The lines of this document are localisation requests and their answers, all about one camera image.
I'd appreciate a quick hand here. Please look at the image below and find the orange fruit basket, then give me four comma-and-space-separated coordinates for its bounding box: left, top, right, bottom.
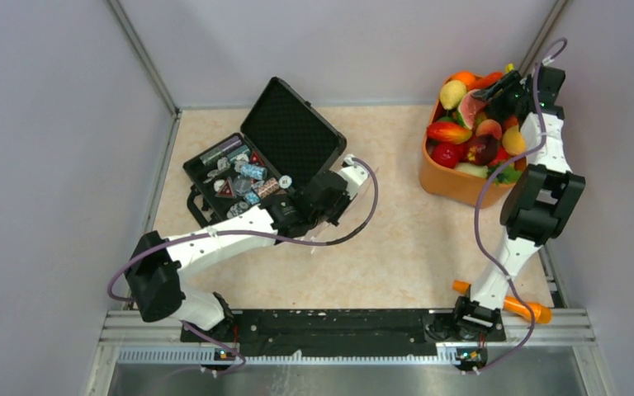
419, 98, 527, 209

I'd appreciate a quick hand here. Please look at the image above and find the red yellow toy mango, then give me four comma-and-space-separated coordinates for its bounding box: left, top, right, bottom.
426, 120, 472, 144

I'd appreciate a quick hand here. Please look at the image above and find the red toy tomato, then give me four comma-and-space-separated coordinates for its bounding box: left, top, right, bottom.
430, 142, 461, 169

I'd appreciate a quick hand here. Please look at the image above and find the toy peach orange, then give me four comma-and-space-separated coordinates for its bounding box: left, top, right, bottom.
501, 125, 527, 157

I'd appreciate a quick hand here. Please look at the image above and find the toy watermelon slice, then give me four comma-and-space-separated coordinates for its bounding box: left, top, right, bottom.
454, 89, 487, 130

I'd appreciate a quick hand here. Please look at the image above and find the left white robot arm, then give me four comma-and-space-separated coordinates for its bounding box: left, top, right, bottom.
125, 165, 369, 341

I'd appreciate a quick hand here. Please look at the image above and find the clear zip top bag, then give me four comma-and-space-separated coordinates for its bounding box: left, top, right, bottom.
305, 157, 379, 254

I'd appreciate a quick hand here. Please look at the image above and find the white ten poker chip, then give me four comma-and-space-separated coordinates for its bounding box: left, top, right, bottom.
278, 175, 292, 189

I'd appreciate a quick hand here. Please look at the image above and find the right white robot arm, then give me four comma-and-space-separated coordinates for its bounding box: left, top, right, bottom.
451, 65, 586, 341

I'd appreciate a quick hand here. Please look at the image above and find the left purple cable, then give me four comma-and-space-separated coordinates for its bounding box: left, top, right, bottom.
106, 156, 381, 378

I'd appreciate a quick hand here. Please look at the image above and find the black poker chip case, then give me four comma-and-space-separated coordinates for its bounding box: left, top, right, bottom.
182, 77, 347, 227

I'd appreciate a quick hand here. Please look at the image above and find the orange toy carrot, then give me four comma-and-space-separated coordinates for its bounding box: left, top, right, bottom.
452, 280, 553, 326

